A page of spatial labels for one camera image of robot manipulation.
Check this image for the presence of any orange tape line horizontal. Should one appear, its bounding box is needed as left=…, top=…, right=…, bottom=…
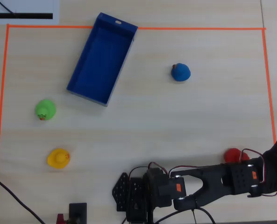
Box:
left=7, top=24, right=267, bottom=31

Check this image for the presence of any green rubber duck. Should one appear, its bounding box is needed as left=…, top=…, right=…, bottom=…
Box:
left=35, top=99, right=57, bottom=121

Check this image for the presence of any blue rectangular plastic box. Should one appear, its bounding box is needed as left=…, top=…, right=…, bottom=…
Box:
left=66, top=12, right=139, bottom=107

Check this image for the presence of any red rubber duck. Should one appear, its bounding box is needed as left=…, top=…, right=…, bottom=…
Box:
left=224, top=147, right=250, bottom=163

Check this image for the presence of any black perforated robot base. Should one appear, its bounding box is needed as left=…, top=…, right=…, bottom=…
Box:
left=112, top=172, right=132, bottom=212

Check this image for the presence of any red white servo wire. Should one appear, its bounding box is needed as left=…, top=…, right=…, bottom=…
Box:
left=239, top=148, right=266, bottom=184

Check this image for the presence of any black table clamp red handle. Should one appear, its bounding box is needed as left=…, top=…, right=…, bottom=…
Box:
left=57, top=203, right=88, bottom=224

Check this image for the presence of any yellow rubber duck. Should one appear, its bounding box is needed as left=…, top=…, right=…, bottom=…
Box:
left=47, top=148, right=71, bottom=169

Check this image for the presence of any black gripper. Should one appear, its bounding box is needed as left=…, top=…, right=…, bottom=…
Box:
left=261, top=136, right=277, bottom=196

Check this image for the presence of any blue rubber duck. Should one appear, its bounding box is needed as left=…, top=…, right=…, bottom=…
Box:
left=170, top=63, right=191, bottom=82

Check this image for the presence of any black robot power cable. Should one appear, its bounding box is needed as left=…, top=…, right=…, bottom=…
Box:
left=152, top=206, right=216, bottom=224

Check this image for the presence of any long black cable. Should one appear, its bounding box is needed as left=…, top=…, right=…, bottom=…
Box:
left=0, top=173, right=46, bottom=224

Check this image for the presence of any orange tape line vertical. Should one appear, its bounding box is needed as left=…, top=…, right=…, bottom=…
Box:
left=0, top=24, right=11, bottom=218

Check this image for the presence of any white paper with black stripe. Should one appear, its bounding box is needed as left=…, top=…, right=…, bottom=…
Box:
left=0, top=0, right=60, bottom=25

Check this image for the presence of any thin black cable on paper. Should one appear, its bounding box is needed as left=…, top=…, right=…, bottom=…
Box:
left=0, top=0, right=17, bottom=15

